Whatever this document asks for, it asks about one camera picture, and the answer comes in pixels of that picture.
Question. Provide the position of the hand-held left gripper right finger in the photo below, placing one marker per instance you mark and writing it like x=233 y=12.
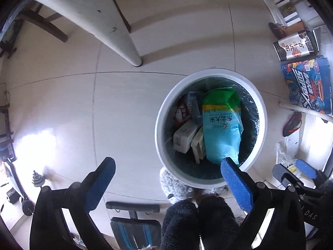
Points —
x=235 y=185

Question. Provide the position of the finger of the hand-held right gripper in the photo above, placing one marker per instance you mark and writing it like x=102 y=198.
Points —
x=282 y=174
x=305 y=167

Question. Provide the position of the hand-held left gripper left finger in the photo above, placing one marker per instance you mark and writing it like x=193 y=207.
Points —
x=101 y=185

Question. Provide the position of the cream blister pill box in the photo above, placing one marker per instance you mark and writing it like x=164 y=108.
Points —
x=199 y=143

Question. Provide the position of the green and blue rice bag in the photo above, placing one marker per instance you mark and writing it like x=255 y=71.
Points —
x=221 y=127

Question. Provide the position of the white cardboard box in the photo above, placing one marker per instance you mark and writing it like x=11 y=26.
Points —
x=186 y=135

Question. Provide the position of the white round trash bin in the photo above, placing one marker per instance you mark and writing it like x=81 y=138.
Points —
x=162 y=145

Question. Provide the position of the red snack pouch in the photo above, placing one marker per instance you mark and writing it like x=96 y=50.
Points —
x=183 y=109

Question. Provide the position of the white plastic bag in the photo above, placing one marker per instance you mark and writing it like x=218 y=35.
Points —
x=286 y=161

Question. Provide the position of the red and black shoe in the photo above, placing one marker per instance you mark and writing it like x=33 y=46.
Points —
x=291 y=125

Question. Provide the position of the black weight bench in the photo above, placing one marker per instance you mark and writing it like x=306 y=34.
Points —
x=135 y=229

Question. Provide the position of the white pole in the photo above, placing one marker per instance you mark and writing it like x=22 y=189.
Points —
x=304 y=110

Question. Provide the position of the grey fluffy slipper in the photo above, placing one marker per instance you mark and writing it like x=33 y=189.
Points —
x=174 y=185

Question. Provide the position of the black dumbbell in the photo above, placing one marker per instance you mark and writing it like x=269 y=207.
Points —
x=36 y=185

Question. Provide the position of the person's legs in black pants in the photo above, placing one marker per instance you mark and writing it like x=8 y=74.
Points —
x=182 y=226

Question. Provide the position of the blue comic print box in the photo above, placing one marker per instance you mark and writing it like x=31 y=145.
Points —
x=309 y=83

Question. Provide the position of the black and white printed box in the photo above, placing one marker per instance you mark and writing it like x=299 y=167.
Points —
x=294 y=45

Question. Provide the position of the white stool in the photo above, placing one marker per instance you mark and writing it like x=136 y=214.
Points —
x=278 y=7

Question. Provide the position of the white table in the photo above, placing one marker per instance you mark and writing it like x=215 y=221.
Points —
x=98 y=18

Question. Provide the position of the black exercise equipment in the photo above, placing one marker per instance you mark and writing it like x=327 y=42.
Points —
x=10 y=44

